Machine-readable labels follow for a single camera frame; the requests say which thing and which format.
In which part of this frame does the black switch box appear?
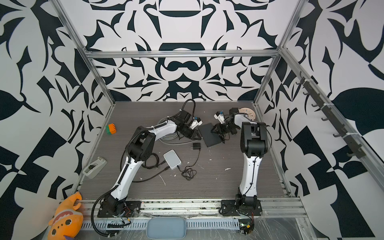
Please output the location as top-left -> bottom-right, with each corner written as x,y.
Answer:
198,123 -> 222,148

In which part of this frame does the grey ethernet cable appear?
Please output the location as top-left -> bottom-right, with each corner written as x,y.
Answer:
155,116 -> 200,146

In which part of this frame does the white network switch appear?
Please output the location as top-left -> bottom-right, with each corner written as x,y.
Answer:
163,150 -> 182,170

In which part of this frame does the black power adapter with cable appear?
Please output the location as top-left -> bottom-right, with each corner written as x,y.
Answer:
179,142 -> 202,181

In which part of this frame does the small black cable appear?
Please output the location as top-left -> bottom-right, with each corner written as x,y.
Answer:
140,152 -> 166,170

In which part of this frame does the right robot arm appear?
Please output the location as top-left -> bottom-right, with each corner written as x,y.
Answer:
211,108 -> 269,209

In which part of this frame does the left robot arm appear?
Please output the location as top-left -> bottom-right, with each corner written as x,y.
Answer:
101,110 -> 203,215

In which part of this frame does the orange green toy block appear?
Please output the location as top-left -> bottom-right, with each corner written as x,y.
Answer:
106,124 -> 117,135

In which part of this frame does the grey tape dispenser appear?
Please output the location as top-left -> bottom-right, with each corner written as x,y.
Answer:
83,157 -> 108,179

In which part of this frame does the grey blue cushion pad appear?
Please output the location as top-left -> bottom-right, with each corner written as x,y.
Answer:
146,217 -> 187,240

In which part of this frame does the orange plush fish toy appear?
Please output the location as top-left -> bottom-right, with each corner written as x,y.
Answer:
47,192 -> 84,240

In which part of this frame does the black wall hook rail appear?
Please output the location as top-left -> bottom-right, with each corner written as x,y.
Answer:
297,71 -> 367,159

